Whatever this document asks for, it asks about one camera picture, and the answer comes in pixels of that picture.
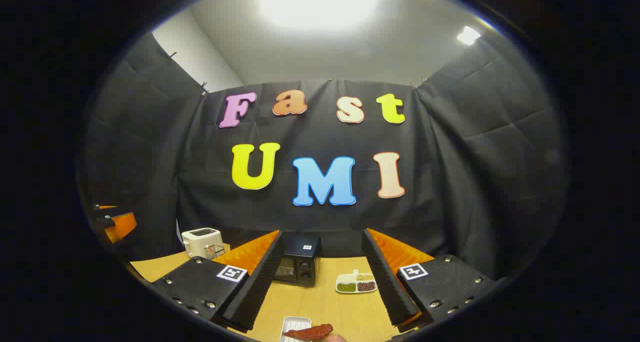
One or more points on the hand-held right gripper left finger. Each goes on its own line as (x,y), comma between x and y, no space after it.
(260,282)

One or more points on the white divided plate of beans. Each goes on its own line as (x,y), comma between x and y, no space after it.
(356,282)

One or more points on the reddish brown meat slice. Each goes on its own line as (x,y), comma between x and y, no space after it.
(312,332)

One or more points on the black electric oven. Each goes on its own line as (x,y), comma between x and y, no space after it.
(302,267)

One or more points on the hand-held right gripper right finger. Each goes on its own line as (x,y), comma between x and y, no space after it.
(385,282)

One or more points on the white rectangular tray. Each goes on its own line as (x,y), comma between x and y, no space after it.
(295,324)

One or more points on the ceiling light panel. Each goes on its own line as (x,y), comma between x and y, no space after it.
(468,35)
(317,1)

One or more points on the black backdrop cloth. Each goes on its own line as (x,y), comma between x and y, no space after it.
(450,182)

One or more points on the white toaster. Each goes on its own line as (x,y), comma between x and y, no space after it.
(200,244)

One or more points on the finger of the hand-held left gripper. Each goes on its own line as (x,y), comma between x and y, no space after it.
(122,226)
(102,209)

